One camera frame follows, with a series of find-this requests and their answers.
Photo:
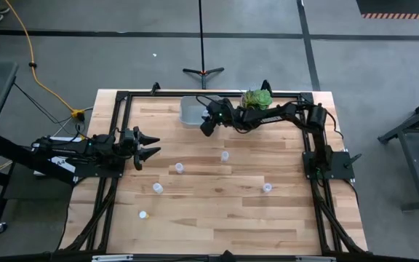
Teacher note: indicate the black mat with striped edge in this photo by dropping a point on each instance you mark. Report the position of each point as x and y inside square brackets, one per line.
[398, 7]

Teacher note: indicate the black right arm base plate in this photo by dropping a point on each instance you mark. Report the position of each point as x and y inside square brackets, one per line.
[340, 165]

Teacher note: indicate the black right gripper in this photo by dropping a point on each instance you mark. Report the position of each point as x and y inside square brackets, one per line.
[218, 111]

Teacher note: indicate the black frame clamp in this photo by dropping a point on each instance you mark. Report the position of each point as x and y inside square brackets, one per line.
[227, 255]
[155, 87]
[266, 86]

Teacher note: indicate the dark metal cart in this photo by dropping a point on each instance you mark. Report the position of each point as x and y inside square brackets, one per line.
[413, 145]

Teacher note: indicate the black tripod stand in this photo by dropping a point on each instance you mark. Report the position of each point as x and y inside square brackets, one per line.
[202, 54]

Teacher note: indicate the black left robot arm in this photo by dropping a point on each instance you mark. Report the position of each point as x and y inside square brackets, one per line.
[71, 147]

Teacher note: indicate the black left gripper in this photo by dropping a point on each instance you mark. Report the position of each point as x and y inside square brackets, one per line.
[129, 142]

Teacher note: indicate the small clear cup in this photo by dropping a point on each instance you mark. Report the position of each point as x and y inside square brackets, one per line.
[157, 187]
[225, 156]
[267, 187]
[179, 167]

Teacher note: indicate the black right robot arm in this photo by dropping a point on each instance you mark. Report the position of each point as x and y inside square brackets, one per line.
[267, 116]

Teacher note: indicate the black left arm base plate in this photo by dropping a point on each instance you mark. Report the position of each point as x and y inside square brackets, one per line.
[100, 170]

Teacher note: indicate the white paper label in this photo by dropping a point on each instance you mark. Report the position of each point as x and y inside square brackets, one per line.
[64, 164]

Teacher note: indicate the silver metal bracket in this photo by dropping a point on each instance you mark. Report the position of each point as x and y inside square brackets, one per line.
[111, 258]
[315, 259]

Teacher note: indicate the black metal table frame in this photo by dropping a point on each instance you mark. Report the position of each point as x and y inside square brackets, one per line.
[151, 95]

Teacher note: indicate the grey plastic basket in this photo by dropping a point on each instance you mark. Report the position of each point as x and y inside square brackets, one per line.
[191, 111]

